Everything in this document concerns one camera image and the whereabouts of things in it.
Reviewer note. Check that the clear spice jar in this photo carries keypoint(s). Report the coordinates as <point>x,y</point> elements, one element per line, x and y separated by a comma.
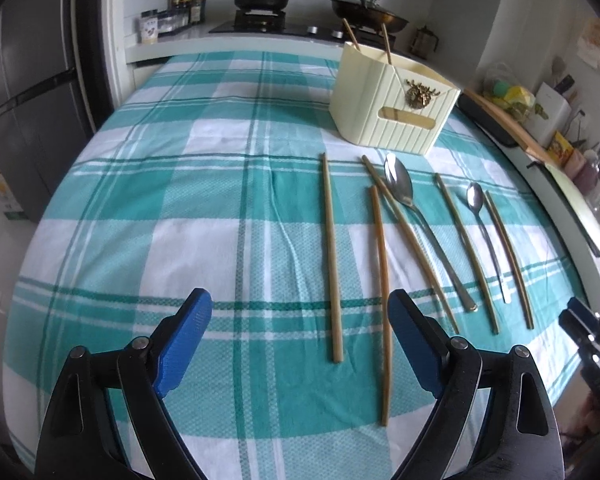
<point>166,22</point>

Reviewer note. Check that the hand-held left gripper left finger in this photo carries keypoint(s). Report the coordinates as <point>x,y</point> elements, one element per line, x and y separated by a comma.
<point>185,345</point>

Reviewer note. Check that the pink jar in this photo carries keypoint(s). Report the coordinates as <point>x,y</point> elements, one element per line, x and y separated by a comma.
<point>586,172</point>

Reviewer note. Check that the dark sauce bottle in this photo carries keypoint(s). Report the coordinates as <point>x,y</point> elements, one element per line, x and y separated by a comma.
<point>197,7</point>

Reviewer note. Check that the large steel spoon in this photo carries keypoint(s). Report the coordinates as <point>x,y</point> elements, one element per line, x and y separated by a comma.
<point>397,180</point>

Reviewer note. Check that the glass french press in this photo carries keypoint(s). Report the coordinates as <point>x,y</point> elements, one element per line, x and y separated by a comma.
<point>424,42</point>

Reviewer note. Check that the pale green tray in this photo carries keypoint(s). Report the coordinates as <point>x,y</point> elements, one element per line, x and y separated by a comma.
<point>577,205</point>

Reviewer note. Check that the wooden cutting board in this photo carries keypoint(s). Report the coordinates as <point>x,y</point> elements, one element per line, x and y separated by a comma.
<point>525,135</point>

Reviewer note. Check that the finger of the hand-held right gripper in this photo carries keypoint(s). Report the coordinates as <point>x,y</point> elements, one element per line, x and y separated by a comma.
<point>577,306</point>
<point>575,330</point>

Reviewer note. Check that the small steel spoon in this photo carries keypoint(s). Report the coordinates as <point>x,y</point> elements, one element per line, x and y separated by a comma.
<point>475,195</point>

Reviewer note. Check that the white knife block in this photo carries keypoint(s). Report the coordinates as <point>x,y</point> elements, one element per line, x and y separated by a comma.
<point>550,110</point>

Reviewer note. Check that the grey refrigerator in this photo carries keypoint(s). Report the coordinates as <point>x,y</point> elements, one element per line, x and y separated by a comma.
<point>30,85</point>

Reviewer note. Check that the black wok with glass lid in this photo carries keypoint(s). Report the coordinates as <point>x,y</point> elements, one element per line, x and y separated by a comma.
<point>375,15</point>

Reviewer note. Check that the wooden chopstick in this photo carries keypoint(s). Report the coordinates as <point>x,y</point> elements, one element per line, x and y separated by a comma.
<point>415,245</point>
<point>467,255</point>
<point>510,260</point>
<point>330,255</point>
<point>387,45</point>
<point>380,300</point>
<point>350,35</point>

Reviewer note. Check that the cream ribbed utensil holder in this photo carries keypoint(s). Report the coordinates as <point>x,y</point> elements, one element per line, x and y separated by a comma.
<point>380,110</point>

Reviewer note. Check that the teal plaid tablecloth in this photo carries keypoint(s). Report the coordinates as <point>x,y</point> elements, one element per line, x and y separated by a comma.
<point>180,210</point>

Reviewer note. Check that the wall paper note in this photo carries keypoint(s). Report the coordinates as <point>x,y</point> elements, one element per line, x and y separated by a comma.
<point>594,42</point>

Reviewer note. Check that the yellow white carton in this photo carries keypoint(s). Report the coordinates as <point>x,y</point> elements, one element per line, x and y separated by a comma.
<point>0,190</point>

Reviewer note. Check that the black gas stove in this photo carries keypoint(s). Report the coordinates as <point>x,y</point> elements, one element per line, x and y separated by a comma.
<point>280,27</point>

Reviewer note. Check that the spice jar white label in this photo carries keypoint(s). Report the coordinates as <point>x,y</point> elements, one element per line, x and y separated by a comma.
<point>149,27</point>

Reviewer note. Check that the yellow snack packet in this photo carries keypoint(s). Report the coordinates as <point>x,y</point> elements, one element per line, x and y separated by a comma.
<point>560,150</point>

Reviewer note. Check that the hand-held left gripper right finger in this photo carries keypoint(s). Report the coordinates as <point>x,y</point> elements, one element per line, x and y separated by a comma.
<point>415,345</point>

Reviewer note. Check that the yellow green bag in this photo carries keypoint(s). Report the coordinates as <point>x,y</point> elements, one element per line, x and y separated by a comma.
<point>510,95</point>

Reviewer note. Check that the black rolled mat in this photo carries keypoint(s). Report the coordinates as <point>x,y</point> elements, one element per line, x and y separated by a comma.
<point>485,120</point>

